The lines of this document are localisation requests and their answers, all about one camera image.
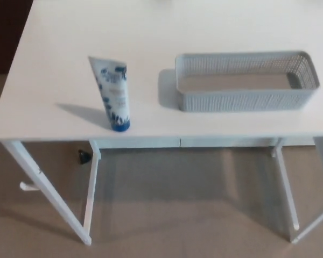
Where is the small grey mesh container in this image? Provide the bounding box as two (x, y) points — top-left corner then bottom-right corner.
(174, 50), (321, 113)

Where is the white blue shampoo tube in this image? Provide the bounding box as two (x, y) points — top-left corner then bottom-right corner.
(88, 55), (131, 133)

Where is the white table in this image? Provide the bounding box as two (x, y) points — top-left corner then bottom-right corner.
(0, 0), (323, 247)

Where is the white metal table leg frame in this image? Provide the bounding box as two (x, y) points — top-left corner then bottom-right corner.
(270, 137), (323, 244)
(1, 139), (102, 247)

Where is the small black floor object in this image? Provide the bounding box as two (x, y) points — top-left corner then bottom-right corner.
(78, 150), (91, 166)

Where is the white table drawer front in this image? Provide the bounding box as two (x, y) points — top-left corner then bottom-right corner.
(180, 137), (278, 148)
(96, 137), (181, 149)

